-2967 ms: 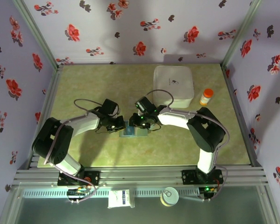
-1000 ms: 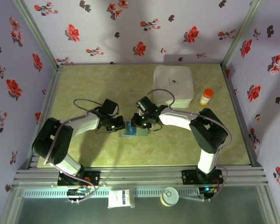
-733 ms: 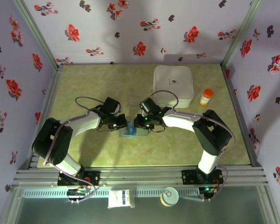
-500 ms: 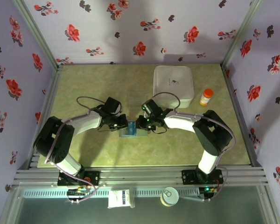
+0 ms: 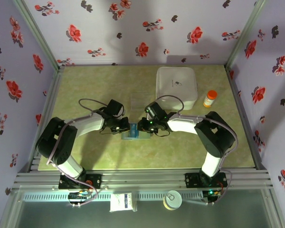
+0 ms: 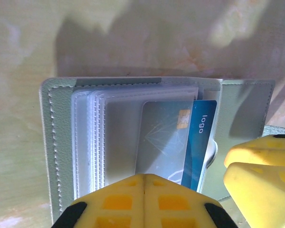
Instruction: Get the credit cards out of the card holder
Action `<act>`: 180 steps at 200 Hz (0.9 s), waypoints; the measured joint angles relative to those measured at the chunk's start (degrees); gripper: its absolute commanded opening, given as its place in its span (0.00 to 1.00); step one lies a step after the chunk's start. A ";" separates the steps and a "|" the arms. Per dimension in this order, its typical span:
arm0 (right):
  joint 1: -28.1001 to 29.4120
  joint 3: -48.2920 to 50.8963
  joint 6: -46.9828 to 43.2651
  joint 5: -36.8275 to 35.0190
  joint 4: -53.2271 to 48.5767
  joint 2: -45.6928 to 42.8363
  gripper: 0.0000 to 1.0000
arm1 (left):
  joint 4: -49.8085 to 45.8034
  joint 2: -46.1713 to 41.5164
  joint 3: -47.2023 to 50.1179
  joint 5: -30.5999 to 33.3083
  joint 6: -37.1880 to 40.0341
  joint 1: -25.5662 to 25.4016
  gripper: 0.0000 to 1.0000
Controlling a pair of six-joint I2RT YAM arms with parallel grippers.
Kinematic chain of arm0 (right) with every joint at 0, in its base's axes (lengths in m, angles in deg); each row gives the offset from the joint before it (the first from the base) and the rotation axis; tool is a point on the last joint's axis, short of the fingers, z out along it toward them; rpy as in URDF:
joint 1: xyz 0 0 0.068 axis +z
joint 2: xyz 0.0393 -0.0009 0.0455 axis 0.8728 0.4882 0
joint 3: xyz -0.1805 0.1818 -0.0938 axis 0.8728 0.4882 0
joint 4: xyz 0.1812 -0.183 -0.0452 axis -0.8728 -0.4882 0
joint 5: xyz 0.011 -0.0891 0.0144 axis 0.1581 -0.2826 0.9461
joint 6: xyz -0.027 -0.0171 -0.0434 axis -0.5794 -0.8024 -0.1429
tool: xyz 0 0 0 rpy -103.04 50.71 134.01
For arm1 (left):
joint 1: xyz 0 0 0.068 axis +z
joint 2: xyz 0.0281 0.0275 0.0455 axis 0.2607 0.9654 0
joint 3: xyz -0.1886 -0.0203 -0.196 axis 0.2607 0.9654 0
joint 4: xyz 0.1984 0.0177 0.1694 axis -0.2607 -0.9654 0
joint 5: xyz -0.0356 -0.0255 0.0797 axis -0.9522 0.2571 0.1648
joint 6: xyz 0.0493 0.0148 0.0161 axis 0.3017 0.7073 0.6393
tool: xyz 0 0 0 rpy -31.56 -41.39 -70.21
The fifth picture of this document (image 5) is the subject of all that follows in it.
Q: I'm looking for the grey slotted cable duct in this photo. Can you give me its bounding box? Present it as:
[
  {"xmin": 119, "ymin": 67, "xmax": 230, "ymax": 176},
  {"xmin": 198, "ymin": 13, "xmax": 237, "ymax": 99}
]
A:
[{"xmin": 22, "ymin": 191, "xmax": 204, "ymax": 202}]

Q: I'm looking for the clear acrylic card stand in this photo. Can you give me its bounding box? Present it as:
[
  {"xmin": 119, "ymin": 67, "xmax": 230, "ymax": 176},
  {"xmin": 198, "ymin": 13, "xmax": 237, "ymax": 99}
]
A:
[{"xmin": 130, "ymin": 93, "xmax": 148, "ymax": 112}]

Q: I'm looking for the aluminium front rail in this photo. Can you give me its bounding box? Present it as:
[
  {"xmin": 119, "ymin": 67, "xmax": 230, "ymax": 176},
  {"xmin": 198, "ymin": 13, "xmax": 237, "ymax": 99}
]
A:
[{"xmin": 12, "ymin": 169, "xmax": 274, "ymax": 192}]

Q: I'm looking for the grey-green card holder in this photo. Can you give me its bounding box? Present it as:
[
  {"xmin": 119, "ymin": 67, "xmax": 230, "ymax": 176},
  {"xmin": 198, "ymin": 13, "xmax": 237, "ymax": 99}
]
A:
[{"xmin": 120, "ymin": 123, "xmax": 153, "ymax": 141}]

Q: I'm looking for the aluminium side rail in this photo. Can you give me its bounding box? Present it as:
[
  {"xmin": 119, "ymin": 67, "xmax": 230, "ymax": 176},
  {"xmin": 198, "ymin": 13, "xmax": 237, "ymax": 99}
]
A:
[
  {"xmin": 18, "ymin": 66, "xmax": 65, "ymax": 173},
  {"xmin": 224, "ymin": 65, "xmax": 268, "ymax": 171}
]

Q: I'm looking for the white paper packet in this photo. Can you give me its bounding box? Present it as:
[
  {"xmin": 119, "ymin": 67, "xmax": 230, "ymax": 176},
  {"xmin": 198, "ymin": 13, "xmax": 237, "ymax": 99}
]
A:
[{"xmin": 109, "ymin": 192, "xmax": 137, "ymax": 213}]

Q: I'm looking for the orange pill bottle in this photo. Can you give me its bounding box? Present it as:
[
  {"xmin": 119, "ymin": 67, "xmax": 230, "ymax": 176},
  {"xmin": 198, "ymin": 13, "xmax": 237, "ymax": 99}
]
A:
[{"xmin": 203, "ymin": 90, "xmax": 218, "ymax": 108}]

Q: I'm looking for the blue credit card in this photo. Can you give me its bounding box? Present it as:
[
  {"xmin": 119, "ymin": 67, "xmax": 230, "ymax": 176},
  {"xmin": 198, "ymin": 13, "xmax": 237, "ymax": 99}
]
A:
[{"xmin": 130, "ymin": 122, "xmax": 139, "ymax": 139}]

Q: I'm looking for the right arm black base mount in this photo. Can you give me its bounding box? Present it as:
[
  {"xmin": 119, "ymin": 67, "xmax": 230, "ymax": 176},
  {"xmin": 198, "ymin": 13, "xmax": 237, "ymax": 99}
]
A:
[{"xmin": 184, "ymin": 172, "xmax": 228, "ymax": 190}]

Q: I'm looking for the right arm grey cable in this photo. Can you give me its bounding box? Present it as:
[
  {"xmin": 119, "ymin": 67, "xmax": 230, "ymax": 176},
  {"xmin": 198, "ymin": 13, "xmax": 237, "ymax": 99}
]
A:
[{"xmin": 156, "ymin": 95, "xmax": 238, "ymax": 206}]

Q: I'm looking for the aluminium frame post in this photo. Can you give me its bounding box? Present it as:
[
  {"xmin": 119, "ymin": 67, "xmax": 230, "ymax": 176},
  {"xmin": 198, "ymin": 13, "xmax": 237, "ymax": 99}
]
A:
[
  {"xmin": 13, "ymin": 0, "xmax": 65, "ymax": 72},
  {"xmin": 224, "ymin": 0, "xmax": 268, "ymax": 71}
]

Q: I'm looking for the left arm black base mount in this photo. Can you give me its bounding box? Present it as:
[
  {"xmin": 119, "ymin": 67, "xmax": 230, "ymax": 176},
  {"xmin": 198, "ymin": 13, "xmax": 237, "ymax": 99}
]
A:
[{"xmin": 58, "ymin": 172, "xmax": 103, "ymax": 190}]

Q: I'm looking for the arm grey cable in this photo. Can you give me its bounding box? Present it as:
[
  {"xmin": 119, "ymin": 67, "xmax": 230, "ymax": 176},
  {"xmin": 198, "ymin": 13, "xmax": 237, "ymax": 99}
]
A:
[
  {"xmin": 156, "ymin": 95, "xmax": 238, "ymax": 206},
  {"xmin": 47, "ymin": 98, "xmax": 100, "ymax": 207}
]

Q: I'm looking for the tin can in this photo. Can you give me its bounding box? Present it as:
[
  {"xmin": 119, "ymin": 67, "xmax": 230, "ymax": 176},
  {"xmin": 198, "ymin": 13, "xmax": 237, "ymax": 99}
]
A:
[{"xmin": 163, "ymin": 190, "xmax": 183, "ymax": 211}]

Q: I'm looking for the left arm grey cable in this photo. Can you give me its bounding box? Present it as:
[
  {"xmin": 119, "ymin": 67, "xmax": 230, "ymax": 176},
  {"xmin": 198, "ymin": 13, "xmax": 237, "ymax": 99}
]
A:
[{"xmin": 47, "ymin": 98, "xmax": 100, "ymax": 207}]

